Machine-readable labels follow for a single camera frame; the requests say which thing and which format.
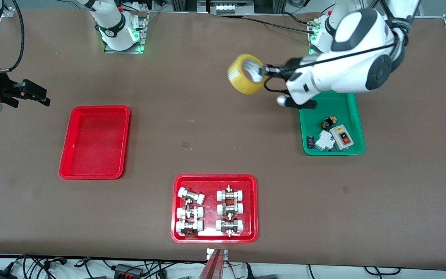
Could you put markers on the white electrical terminal block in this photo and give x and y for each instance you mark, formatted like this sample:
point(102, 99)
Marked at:
point(227, 7)

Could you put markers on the metal fitting with white caps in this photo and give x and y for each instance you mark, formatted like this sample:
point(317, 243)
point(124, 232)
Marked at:
point(229, 225)
point(230, 209)
point(189, 226)
point(230, 195)
point(190, 212)
point(191, 196)

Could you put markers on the yellow clear packing tape roll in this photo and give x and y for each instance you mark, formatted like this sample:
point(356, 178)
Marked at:
point(242, 87)

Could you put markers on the small metal edge bracket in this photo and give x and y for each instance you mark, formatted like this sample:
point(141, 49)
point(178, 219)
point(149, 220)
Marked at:
point(217, 252)

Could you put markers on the red tray holding fittings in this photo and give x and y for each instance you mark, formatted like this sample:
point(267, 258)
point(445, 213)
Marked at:
point(210, 209)

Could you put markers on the small black connector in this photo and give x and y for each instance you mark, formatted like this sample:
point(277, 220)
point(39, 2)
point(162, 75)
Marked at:
point(310, 142)

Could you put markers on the plain red plastic tray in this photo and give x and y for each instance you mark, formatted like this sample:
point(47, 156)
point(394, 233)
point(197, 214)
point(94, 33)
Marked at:
point(95, 128)

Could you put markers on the red metal beam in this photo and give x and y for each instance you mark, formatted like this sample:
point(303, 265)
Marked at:
point(211, 269)

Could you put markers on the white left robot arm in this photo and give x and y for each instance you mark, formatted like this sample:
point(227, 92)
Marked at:
point(354, 69)

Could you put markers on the green plastic tray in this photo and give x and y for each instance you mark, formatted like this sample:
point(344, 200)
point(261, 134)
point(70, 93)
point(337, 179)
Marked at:
point(347, 112)

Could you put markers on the black yellow pushbutton component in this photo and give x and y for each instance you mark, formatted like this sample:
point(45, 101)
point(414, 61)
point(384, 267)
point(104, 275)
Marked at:
point(326, 124)

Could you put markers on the grey on-off switch box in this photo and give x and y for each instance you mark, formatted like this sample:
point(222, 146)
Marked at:
point(337, 132)

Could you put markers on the black power adapter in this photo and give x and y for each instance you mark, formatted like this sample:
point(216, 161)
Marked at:
point(0, 274)

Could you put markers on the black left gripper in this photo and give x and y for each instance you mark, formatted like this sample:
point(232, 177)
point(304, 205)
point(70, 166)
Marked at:
point(289, 66)

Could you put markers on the white circuit breaker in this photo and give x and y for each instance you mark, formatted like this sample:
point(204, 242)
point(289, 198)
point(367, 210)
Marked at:
point(325, 140)

